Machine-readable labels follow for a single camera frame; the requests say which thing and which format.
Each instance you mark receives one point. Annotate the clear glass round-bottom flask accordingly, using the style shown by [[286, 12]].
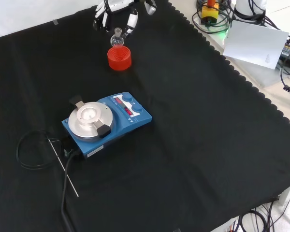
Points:
[[117, 41]]

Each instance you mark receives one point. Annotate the black bench cloth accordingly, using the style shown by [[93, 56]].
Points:
[[183, 145]]

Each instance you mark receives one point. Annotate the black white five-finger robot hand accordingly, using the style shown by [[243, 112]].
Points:
[[102, 15]]

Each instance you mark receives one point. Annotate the clear tape piece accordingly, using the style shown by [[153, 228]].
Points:
[[55, 22]]

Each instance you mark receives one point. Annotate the yellow stop button box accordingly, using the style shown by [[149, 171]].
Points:
[[209, 12]]

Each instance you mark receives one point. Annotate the thin steel probe rod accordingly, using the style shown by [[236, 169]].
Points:
[[62, 166]]

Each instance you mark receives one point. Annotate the pale white board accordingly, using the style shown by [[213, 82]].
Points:
[[253, 43]]

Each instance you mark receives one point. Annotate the blue heater with steel plate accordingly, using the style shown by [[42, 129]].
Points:
[[125, 120]]

